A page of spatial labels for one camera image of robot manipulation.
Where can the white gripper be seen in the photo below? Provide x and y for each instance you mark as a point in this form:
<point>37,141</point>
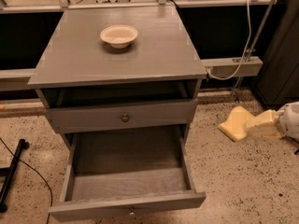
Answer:
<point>290,121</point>

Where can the yellow sponge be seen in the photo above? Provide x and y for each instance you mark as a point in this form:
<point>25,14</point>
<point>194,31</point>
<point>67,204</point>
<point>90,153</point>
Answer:
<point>233,127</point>

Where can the brass drawer knob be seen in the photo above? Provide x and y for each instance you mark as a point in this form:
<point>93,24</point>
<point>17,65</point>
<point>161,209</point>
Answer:
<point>125,118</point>

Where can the open grey middle drawer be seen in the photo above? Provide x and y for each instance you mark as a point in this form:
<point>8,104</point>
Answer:
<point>127,172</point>

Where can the closed grey top drawer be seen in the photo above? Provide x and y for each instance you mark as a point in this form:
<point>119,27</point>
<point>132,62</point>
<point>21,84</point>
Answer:
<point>108,117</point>

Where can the dark cabinet at right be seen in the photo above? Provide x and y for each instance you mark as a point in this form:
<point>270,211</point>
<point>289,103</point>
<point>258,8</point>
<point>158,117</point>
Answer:
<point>278,81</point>

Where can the grey wooden cabinet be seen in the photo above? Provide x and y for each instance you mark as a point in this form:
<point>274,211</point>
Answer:
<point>162,41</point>

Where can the white bowl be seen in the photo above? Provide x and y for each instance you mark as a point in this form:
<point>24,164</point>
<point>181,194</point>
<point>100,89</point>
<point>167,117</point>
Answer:
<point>119,36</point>

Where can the black stand leg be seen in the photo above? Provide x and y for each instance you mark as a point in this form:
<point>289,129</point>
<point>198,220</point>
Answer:
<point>8,172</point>

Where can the grey metal rail frame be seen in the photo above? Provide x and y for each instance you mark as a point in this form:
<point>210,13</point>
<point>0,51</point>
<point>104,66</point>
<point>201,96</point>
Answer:
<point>221,69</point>

